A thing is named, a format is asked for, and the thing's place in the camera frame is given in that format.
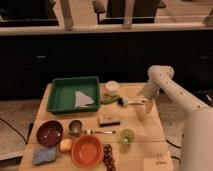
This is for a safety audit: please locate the small metal cup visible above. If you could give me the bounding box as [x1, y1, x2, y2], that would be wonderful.
[69, 120, 82, 136]

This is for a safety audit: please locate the green plastic tray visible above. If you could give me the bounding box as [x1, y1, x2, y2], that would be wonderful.
[46, 76, 100, 114]

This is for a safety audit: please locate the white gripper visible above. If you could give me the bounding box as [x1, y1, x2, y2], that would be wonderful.
[138, 80, 160, 113]

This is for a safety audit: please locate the orange bowl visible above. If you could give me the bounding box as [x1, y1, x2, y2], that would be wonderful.
[71, 135, 104, 168]

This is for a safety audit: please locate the white small cup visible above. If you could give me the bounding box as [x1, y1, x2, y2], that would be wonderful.
[105, 81, 119, 95]

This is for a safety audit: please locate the dark purple bowl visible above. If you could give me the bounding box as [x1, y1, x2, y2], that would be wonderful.
[36, 120, 63, 147]

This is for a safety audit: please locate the green transparent cup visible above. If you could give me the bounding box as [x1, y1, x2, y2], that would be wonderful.
[120, 129, 135, 145]

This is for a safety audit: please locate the wooden block brush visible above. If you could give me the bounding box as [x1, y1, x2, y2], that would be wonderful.
[98, 113, 120, 127]

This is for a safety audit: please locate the dish brush with black handle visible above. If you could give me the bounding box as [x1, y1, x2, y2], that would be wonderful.
[117, 97, 146, 106]

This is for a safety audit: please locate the blue sponge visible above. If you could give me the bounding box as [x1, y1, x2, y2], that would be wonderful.
[32, 147, 57, 165]

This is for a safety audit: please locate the metal fork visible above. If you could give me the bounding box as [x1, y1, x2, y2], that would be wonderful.
[82, 129, 116, 134]

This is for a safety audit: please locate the dark grape bunch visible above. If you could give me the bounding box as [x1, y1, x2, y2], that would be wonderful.
[103, 144, 116, 171]

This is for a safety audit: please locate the white folded cloth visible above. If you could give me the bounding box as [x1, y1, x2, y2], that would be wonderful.
[75, 91, 94, 107]

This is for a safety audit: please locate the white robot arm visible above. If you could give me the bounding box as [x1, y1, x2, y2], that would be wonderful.
[140, 65, 213, 171]

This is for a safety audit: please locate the yellow lemon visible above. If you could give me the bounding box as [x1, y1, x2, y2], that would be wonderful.
[60, 139, 72, 152]

